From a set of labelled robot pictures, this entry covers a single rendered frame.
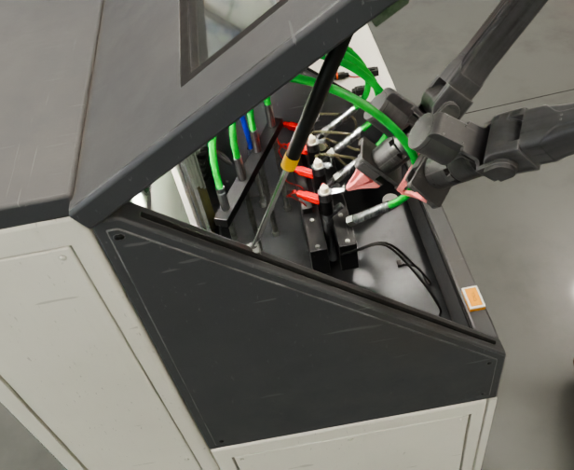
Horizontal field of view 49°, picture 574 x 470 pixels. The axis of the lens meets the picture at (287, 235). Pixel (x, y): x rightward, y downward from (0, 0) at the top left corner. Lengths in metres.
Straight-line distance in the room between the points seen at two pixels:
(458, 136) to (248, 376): 0.52
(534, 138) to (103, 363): 0.70
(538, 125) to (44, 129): 0.64
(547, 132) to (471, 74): 0.31
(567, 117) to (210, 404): 0.74
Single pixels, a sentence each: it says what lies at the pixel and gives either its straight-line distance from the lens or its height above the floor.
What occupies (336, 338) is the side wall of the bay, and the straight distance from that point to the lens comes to 1.02.
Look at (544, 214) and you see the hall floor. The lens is 2.78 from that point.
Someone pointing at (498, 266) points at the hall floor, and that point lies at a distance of 2.56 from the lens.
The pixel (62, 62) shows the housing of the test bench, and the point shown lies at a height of 1.50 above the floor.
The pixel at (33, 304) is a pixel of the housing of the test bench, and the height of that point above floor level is 1.32.
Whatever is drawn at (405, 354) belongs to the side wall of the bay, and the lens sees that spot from 1.11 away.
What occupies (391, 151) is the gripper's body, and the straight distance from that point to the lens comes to 1.16.
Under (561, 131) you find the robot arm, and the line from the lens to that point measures 0.85.
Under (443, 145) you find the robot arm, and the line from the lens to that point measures 0.92.
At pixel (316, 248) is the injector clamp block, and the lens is 1.31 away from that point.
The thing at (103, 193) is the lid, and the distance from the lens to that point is 0.73.
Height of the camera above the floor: 1.96
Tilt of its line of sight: 47 degrees down
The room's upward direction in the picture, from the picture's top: 11 degrees counter-clockwise
